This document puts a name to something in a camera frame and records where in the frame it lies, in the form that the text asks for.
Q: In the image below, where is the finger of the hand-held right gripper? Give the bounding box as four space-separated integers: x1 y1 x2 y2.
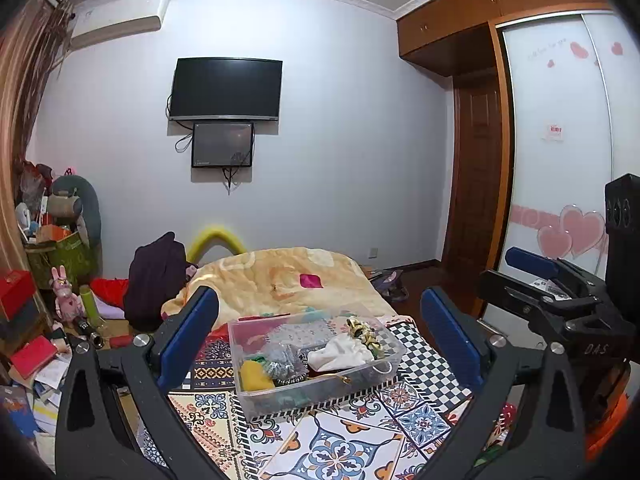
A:
476 269 608 333
504 246 608 291

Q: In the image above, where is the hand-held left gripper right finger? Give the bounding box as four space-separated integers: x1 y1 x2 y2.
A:
417 286 586 480

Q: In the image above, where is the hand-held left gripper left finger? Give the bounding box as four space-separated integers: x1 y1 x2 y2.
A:
55 285 221 480

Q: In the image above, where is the yellow cloth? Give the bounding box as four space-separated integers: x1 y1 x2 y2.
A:
239 360 275 392

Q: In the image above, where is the gold ribbon bow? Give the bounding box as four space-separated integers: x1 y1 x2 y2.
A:
346 316 377 350

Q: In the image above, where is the grey mesh cloth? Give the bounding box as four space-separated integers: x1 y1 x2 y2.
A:
260 344 303 378

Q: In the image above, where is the white cloth pouch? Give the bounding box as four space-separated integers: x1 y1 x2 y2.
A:
306 334 377 373

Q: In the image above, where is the clear plastic box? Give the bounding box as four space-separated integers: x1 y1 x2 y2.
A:
227 310 407 422

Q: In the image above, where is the dark purple jacket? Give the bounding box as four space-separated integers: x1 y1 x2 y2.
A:
122 232 193 331

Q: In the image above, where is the red cloth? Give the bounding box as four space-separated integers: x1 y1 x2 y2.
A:
90 276 132 308

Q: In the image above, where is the black flashlight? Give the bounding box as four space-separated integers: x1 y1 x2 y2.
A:
74 316 106 350

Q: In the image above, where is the green bottle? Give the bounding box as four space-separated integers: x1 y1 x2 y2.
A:
79 285 103 328

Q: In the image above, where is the brown wooden door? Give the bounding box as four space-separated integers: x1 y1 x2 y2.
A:
442 72 511 273

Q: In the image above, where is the yellow floral blanket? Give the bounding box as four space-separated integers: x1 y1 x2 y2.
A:
160 247 396 333

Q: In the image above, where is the pink bunny doll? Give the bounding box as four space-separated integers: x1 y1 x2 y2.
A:
50 265 83 323

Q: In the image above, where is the patterned bedsheet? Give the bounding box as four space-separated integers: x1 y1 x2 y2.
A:
112 312 516 480

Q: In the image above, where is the green storage box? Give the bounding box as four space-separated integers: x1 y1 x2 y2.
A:
25 232 98 286

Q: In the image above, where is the pile of papers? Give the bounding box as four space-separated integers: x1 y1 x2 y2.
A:
0 350 71 456

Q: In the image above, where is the red book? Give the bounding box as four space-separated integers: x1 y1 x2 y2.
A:
10 336 60 377

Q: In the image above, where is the grey teal plush toy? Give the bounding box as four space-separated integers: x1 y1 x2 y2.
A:
50 175 103 248

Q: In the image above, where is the orange rounded object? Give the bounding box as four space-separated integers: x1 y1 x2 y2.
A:
585 375 640 463

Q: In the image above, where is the white sliding wardrobe door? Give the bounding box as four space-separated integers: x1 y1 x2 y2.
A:
492 10 640 321

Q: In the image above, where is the red box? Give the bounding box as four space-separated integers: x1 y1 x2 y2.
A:
0 269 38 321

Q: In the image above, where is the wooden overhead cabinet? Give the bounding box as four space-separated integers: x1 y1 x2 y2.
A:
396 0 613 78

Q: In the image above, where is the brown striped curtain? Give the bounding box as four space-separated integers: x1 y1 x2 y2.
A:
0 0 76 291

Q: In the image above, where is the white air conditioner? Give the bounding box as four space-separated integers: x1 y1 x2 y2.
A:
70 0 169 51

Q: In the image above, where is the yellow foam ring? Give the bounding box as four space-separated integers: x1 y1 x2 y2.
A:
186 225 247 266

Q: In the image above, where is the small black wall monitor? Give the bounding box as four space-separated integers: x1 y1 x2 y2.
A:
191 121 256 169

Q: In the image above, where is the large black wall television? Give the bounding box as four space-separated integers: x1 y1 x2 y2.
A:
167 57 283 123

